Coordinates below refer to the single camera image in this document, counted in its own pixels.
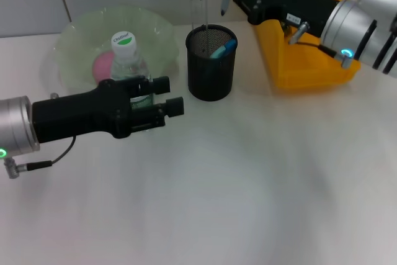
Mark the black mesh pen holder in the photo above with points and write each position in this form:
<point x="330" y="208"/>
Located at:
<point x="211" y="82"/>

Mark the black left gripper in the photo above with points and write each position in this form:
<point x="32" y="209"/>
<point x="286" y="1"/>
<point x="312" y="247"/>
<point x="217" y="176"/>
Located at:
<point x="80" y="113"/>

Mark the pink toy peach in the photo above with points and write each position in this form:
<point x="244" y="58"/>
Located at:
<point x="100" y="66"/>

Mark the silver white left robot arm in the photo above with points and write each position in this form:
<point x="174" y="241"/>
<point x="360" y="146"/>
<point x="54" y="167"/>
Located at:
<point x="15" y="125"/>

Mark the transparent plastic ruler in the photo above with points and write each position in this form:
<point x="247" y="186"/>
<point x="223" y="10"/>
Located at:
<point x="198" y="13"/>

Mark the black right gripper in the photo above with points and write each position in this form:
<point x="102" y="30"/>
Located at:
<point x="285" y="1"/>

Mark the blue capped scissors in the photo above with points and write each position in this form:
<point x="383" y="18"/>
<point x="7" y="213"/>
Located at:
<point x="223" y="48"/>

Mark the clear green-label water bottle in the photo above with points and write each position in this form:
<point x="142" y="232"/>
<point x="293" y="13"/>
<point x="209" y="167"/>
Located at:
<point x="130" y="63"/>

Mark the yellow plastic bin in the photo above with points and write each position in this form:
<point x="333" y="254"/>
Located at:
<point x="310" y="66"/>

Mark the green glass fruit plate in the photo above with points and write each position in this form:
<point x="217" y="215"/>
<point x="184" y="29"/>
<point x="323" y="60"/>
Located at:
<point x="77" y="35"/>

